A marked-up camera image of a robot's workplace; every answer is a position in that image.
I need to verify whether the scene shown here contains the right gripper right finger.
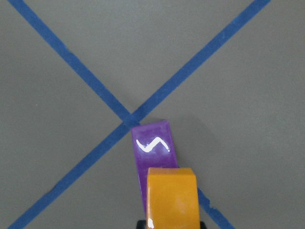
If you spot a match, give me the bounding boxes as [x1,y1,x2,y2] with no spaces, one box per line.
[200,221,207,229]

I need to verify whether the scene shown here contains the orange trapezoid block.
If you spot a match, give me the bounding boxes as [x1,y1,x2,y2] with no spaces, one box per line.
[146,167,201,229]

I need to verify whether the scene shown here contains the purple trapezoid block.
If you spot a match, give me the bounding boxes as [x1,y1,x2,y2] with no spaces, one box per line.
[131,120,178,212]

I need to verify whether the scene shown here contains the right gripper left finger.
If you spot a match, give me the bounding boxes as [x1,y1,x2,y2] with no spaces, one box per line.
[136,220,146,229]

